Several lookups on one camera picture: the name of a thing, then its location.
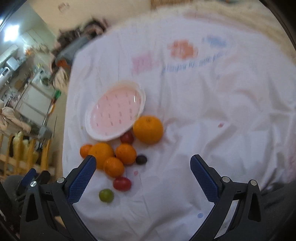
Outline white cartoon print sheet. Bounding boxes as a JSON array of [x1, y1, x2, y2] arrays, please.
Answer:
[[62, 14, 295, 240]]

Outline white kitchen cabinets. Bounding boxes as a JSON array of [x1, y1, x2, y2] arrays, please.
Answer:
[[16, 84, 55, 125]]

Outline pink strawberry ceramic plate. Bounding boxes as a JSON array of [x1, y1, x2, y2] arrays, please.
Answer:
[[84, 81, 146, 142]]

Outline grey orange jacket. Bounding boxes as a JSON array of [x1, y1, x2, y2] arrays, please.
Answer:
[[54, 36, 89, 70]]

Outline green lime fruit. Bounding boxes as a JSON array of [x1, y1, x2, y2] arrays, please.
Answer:
[[98, 189, 114, 203]]

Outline wooden chair frame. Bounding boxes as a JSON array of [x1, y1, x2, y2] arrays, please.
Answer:
[[1, 132, 56, 181]]

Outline pile of clothes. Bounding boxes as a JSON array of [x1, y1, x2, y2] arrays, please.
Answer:
[[51, 18, 110, 57]]

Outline small mandarin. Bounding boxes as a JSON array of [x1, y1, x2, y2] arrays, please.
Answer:
[[79, 144, 92, 159], [103, 157, 125, 178], [115, 143, 137, 165]]

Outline cream floral bed quilt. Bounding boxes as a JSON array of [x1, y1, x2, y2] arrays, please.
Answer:
[[129, 0, 285, 26]]

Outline large orange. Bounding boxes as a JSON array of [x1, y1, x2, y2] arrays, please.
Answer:
[[132, 115, 164, 145], [88, 143, 114, 170]]

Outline white washing machine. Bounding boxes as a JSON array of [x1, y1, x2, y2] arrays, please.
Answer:
[[31, 68, 55, 95]]

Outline green broom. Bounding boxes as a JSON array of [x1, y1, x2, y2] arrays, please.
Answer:
[[43, 90, 62, 126]]

